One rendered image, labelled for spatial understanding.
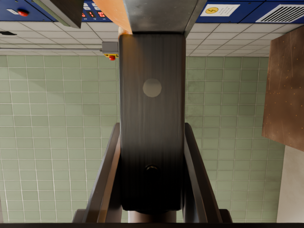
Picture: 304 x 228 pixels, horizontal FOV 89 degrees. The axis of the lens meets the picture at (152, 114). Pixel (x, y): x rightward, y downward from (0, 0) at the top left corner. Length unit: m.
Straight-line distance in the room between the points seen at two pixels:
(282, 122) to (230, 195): 1.01
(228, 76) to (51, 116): 1.55
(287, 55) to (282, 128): 0.34
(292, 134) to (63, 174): 1.67
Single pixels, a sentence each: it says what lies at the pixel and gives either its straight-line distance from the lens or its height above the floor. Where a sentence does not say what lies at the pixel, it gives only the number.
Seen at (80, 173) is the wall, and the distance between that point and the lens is 1.65.
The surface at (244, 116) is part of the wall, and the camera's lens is 1.58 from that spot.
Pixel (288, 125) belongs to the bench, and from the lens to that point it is 0.95.
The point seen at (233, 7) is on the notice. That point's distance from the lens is 0.68.
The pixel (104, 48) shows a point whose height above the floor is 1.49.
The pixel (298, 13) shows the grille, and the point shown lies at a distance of 0.82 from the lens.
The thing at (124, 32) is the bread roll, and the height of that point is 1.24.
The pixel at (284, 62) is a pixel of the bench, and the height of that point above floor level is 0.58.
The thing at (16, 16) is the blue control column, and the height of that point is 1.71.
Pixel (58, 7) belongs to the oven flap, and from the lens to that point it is 0.42.
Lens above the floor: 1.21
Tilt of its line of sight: level
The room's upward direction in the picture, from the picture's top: 90 degrees counter-clockwise
